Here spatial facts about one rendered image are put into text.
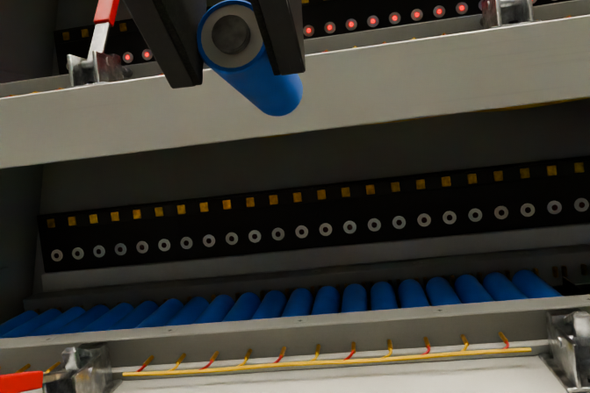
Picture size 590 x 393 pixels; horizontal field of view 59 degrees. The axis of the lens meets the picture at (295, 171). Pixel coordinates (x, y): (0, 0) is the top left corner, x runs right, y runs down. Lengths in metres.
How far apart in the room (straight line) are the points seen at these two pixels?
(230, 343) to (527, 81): 0.23
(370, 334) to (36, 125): 0.24
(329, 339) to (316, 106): 0.14
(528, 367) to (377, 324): 0.08
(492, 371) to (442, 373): 0.03
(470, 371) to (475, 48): 0.18
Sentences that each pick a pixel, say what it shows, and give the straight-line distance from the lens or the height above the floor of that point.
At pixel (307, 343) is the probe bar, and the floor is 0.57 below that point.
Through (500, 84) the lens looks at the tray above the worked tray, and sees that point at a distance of 0.32.
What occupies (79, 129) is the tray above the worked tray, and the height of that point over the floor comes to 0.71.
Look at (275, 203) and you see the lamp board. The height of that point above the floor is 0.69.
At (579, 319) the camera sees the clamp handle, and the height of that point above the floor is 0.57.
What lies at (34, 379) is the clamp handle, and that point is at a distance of 0.29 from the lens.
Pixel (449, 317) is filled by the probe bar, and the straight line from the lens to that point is 0.32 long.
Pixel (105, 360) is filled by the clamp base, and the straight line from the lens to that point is 0.34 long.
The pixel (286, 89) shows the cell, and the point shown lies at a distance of 0.16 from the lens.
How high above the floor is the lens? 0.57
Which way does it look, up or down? 18 degrees up
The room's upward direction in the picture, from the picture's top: 4 degrees counter-clockwise
